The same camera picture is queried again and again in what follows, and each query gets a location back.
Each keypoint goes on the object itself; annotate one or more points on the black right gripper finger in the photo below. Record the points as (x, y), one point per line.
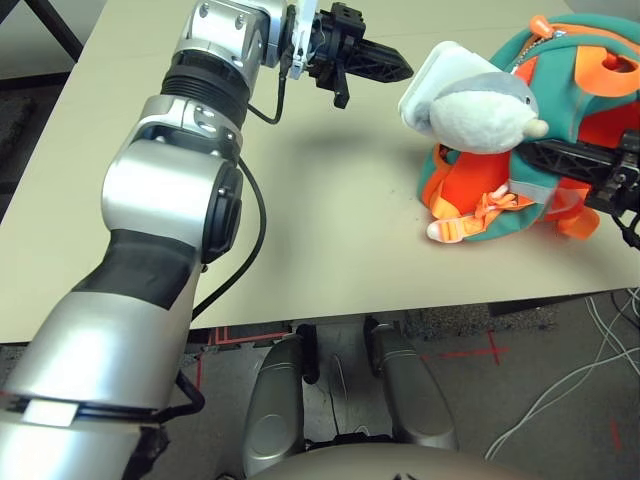
(565, 160)

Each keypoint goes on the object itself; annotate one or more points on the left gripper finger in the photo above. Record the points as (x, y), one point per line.
(380, 62)

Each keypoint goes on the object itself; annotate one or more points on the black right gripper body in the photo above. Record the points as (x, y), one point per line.
(627, 185)

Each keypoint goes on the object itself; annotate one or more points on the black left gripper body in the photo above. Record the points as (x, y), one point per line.
(335, 45)

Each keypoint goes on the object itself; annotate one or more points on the orange and teal backpack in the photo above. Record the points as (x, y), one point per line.
(550, 90)

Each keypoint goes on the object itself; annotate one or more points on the grey white plush toy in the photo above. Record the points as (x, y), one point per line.
(475, 120)

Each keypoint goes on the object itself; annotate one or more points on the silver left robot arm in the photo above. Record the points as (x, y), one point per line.
(150, 175)

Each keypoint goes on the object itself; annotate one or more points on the short red tape strip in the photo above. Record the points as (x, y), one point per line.
(616, 440)

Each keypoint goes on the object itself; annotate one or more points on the grey right robot leg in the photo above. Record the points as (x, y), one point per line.
(415, 400)

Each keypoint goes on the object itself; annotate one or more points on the grey robot leg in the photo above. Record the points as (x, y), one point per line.
(275, 415)
(415, 400)

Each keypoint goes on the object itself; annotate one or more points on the grey robot torso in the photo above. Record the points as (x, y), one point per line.
(400, 465)

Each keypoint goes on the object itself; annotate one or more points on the grey left robot leg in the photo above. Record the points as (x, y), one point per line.
(275, 415)

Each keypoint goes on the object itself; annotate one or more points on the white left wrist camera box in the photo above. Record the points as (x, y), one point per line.
(302, 30)

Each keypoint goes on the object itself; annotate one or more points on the dark metal frame leg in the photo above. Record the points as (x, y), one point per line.
(60, 35)

